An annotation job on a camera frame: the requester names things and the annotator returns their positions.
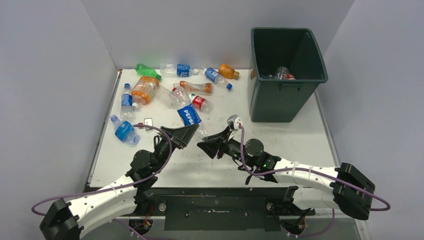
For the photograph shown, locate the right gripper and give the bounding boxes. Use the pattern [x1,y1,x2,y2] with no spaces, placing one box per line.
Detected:
[198,126,255,168]

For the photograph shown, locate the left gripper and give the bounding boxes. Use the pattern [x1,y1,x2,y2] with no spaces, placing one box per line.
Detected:
[152,123,198,174]

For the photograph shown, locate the large Pepsi bottle blue cap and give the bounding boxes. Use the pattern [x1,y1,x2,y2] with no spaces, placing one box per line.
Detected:
[169,86,208,141]

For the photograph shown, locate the Nongfu bottle red cap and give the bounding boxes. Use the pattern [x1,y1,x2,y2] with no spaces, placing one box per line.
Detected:
[274,66,296,80]

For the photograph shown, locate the small clear water bottle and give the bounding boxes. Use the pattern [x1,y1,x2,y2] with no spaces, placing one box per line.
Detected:
[259,74,275,80]

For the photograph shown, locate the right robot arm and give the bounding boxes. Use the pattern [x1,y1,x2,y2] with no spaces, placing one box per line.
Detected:
[197,129,376,220]

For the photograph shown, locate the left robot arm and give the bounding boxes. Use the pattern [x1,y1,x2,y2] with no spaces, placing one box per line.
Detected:
[39,124,199,240]

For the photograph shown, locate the dark green plastic bin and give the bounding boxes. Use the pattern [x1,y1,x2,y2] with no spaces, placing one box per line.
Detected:
[247,27,328,123]

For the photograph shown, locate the Nongfu bottle red white label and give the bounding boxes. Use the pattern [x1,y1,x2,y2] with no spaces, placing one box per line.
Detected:
[188,92,213,113]

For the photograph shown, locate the clear bottle silver cap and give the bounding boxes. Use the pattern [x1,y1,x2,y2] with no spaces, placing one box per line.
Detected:
[155,86,174,109]

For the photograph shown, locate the flattened orange label bottle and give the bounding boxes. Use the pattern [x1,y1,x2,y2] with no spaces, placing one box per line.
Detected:
[173,81,213,94]

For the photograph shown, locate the blue label bottle left edge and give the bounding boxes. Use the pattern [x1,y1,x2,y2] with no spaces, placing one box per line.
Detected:
[110,114,141,147]

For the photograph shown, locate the large orange label bottle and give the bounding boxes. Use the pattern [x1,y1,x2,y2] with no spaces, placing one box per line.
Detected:
[131,76,160,105]

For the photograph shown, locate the slim blue label bottle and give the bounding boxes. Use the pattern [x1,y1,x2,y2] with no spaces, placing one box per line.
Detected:
[120,83,134,120]

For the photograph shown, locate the clear bottle blue label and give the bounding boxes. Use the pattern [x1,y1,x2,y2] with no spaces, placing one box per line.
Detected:
[159,63,200,78]

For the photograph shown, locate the blue label bottle blue cap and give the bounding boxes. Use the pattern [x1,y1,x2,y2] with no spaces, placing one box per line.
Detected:
[204,67,233,91]

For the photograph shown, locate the orange juice bottle far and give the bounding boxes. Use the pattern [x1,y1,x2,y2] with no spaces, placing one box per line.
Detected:
[218,63,240,80]

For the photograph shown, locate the green plastic bottle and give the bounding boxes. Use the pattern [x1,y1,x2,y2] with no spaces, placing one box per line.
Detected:
[134,63,162,81]

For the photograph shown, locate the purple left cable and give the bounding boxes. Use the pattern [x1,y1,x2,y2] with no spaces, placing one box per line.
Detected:
[31,124,174,217]

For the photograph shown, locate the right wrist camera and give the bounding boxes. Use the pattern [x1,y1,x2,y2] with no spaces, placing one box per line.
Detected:
[226,114,243,131]

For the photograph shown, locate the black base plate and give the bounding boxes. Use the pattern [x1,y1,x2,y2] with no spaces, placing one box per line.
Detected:
[126,187,315,232]

